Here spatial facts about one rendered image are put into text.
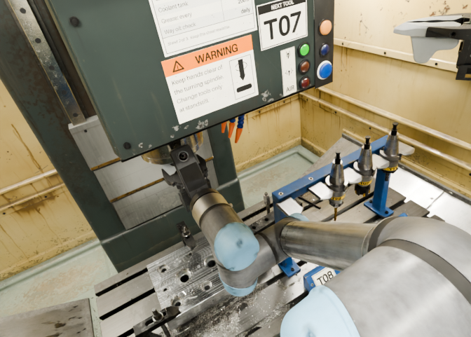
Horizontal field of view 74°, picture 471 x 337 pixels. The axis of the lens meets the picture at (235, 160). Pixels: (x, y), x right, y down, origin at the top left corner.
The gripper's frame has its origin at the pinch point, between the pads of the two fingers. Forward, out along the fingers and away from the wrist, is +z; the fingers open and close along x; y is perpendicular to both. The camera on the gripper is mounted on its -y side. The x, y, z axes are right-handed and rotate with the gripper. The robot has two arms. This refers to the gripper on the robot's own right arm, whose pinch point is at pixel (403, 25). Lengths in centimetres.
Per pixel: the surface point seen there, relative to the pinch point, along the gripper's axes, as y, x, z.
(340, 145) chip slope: 85, 88, 32
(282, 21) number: -3.0, -7.6, 17.5
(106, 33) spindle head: -7.7, -31.4, 31.4
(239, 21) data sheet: -4.8, -14.4, 21.5
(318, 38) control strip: 1.8, -0.9, 13.6
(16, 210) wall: 72, -30, 149
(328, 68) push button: 7.7, 0.3, 12.0
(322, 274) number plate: 73, -1, 12
